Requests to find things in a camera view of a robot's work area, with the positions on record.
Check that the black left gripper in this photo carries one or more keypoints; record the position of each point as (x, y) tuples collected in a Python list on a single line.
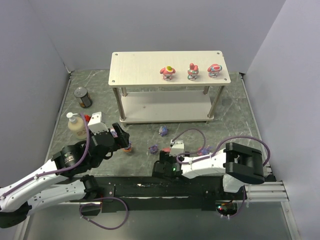
[(116, 136)]

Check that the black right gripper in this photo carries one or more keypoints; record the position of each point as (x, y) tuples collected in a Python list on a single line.
[(158, 166)]

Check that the purple spotted toy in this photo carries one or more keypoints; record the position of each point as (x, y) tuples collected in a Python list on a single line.
[(114, 132)]

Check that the purple white toy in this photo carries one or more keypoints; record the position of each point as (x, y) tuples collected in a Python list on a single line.
[(163, 130)]

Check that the pink toy yellow hat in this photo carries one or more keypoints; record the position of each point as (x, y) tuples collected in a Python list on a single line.
[(167, 72)]

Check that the red bunny ear toy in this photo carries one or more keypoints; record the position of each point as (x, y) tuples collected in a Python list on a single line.
[(193, 71)]

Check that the pink blue goggles toy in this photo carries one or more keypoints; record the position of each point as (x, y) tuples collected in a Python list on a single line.
[(214, 70)]

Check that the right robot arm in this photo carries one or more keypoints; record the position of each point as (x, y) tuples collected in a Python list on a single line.
[(236, 164)]

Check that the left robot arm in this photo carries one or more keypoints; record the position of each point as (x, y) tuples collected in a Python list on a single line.
[(36, 191)]

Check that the white two-tier shelf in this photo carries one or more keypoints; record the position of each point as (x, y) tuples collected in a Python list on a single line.
[(143, 96)]

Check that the orange base purple toy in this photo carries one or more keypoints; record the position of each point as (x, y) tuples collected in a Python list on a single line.
[(128, 148)]

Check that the beige pump lotion bottle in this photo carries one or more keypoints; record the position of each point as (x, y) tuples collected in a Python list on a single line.
[(77, 125)]

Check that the pink purple lying toy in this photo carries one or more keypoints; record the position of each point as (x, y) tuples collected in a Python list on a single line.
[(204, 151)]

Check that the dark soda can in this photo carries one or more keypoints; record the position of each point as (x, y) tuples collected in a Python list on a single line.
[(82, 96)]

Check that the black front base bar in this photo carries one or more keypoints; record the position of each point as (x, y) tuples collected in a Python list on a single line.
[(146, 193)]

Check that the small electronics board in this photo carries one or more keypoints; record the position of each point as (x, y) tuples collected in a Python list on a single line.
[(228, 208)]

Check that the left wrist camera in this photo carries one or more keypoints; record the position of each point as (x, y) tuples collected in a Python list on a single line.
[(96, 122)]

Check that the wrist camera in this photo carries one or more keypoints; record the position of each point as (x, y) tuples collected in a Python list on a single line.
[(176, 147), (96, 122)]

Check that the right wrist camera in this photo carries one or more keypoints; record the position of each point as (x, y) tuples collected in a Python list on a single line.
[(176, 147)]

